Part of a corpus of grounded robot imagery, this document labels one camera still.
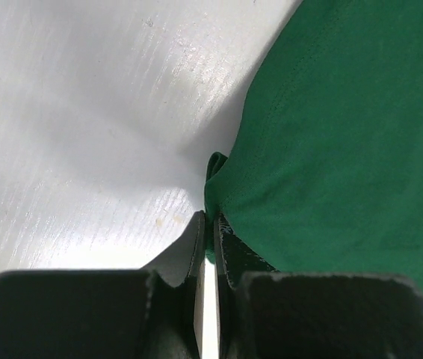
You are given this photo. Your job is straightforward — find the dark green t shirt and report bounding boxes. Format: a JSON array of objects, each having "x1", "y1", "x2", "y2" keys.
[{"x1": 205, "y1": 1, "x2": 423, "y2": 290}]

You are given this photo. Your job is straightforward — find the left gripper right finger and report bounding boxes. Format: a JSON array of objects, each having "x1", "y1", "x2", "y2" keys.
[{"x1": 213, "y1": 215, "x2": 423, "y2": 358}]

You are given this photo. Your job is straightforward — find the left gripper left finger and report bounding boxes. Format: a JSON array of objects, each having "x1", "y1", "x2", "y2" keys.
[{"x1": 0, "y1": 212, "x2": 205, "y2": 358}]

